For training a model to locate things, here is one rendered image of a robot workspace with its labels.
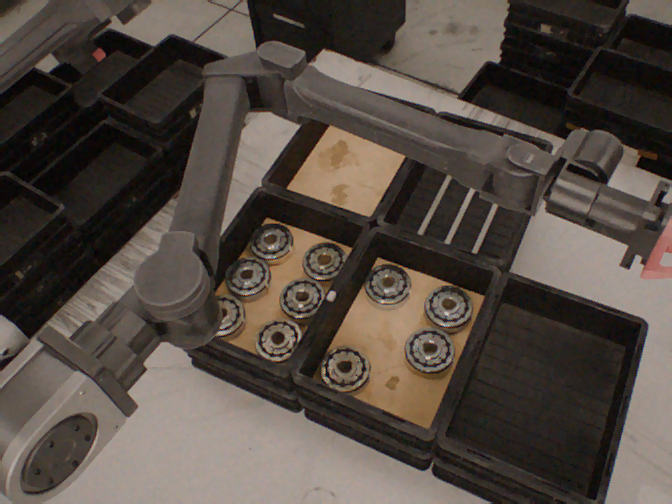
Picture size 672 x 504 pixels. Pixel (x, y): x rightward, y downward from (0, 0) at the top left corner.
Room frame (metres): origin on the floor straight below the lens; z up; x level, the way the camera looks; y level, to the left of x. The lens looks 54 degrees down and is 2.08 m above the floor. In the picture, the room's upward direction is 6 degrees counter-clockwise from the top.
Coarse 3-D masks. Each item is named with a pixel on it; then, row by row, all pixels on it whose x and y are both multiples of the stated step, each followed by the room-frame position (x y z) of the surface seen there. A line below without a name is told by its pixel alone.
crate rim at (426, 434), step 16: (368, 240) 0.84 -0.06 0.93; (400, 240) 0.83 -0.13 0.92; (416, 240) 0.82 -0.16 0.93; (448, 256) 0.77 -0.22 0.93; (464, 256) 0.77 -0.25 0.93; (352, 272) 0.76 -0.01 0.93; (496, 272) 0.72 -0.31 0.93; (496, 288) 0.68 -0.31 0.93; (336, 304) 0.69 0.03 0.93; (320, 320) 0.65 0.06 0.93; (480, 320) 0.61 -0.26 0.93; (304, 352) 0.58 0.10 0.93; (464, 352) 0.55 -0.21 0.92; (304, 384) 0.52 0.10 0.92; (320, 384) 0.51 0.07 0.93; (448, 384) 0.48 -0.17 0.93; (336, 400) 0.48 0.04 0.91; (352, 400) 0.47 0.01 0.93; (448, 400) 0.45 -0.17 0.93; (384, 416) 0.44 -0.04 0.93; (416, 432) 0.40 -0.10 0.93; (432, 432) 0.40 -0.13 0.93
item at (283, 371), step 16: (256, 192) 1.01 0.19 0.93; (272, 192) 1.00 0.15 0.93; (240, 208) 0.96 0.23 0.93; (320, 208) 0.94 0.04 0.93; (368, 224) 0.88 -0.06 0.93; (224, 240) 0.88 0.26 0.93; (352, 256) 0.80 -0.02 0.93; (336, 288) 0.72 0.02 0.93; (320, 304) 0.69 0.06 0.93; (304, 336) 0.62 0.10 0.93; (240, 352) 0.60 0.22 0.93; (272, 368) 0.55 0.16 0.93; (288, 368) 0.55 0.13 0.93
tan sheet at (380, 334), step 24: (384, 264) 0.84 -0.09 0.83; (432, 288) 0.76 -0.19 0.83; (360, 312) 0.72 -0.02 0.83; (384, 312) 0.71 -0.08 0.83; (408, 312) 0.70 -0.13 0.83; (336, 336) 0.66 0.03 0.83; (360, 336) 0.66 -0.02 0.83; (384, 336) 0.65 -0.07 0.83; (408, 336) 0.64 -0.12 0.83; (456, 336) 0.63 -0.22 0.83; (384, 360) 0.59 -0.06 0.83; (456, 360) 0.58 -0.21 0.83; (384, 384) 0.54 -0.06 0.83; (408, 384) 0.54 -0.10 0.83; (432, 384) 0.53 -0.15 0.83; (384, 408) 0.49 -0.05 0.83; (408, 408) 0.48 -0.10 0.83; (432, 408) 0.48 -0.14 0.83
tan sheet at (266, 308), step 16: (304, 240) 0.93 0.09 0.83; (320, 240) 0.92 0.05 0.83; (240, 256) 0.90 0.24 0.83; (272, 272) 0.85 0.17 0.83; (288, 272) 0.84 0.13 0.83; (224, 288) 0.81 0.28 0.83; (272, 288) 0.80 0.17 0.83; (256, 304) 0.76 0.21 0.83; (272, 304) 0.76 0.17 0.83; (256, 320) 0.72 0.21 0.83; (240, 336) 0.69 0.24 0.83
